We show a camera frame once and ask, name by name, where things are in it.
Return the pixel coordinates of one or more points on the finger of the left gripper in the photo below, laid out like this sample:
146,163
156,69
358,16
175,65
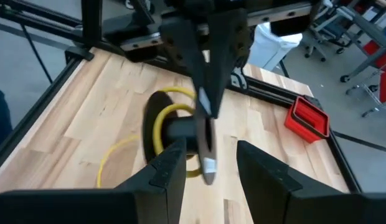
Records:
227,46
186,46

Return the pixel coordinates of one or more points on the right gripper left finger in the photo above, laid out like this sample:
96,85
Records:
87,208

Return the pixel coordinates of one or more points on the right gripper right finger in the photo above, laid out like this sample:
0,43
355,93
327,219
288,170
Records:
305,208

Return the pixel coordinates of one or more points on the white trash bin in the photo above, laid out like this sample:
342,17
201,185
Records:
271,49

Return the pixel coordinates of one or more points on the red plastic bin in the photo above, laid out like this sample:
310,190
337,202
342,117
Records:
305,124

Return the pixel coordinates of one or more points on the grey office chair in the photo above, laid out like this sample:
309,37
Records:
330,31

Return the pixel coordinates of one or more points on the person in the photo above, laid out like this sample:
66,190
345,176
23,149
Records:
0,118

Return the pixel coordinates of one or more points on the metal shelf rack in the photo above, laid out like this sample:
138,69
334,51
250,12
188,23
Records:
367,31

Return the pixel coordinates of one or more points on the red shelf bin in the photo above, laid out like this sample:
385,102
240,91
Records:
384,77

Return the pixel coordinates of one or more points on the black aluminium table frame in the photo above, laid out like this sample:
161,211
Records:
25,124

